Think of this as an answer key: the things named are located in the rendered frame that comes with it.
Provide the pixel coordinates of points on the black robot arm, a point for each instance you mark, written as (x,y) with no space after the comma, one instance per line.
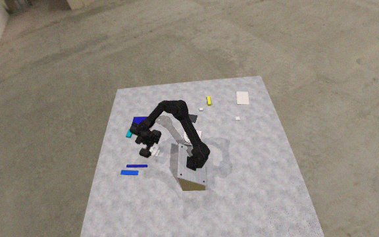
(179,110)

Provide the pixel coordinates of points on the small teal block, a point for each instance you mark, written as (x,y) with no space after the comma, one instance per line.
(128,134)

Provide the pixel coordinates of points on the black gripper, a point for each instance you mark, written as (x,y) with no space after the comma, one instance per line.
(155,139)

